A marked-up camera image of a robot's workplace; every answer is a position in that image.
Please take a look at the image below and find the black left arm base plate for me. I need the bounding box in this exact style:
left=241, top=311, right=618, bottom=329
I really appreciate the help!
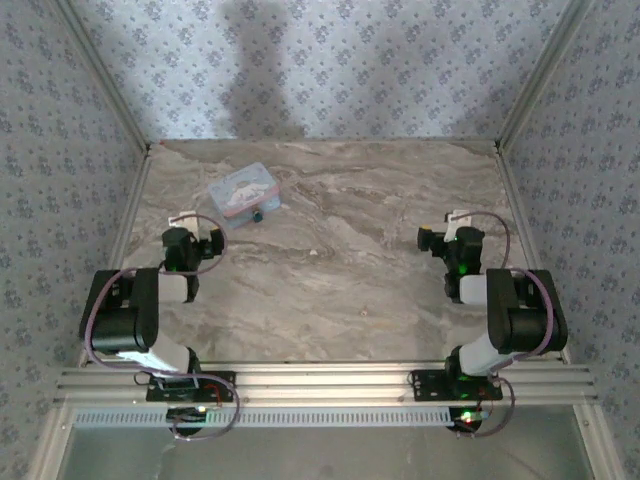
left=145, top=370, right=238, bottom=404

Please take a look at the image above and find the aluminium mounting rail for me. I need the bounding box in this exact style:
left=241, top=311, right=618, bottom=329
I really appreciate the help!
left=53, top=363, right=599, bottom=407

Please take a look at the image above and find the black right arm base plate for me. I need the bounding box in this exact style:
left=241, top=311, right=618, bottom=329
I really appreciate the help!
left=409, top=369, right=504, bottom=403

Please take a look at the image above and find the grey slotted cable duct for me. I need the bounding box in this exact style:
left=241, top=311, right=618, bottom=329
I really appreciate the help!
left=73, top=405, right=452, bottom=430

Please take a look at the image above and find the aluminium frame post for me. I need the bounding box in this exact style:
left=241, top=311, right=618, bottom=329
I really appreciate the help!
left=49, top=0, right=153, bottom=153
left=493, top=0, right=594, bottom=153

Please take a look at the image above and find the aluminium table side rail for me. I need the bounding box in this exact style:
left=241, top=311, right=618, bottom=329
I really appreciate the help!
left=492, top=142, right=572, bottom=364
left=78, top=144, right=154, bottom=367

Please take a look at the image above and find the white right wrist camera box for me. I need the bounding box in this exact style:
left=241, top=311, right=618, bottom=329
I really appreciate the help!
left=445, top=210, right=475, bottom=241

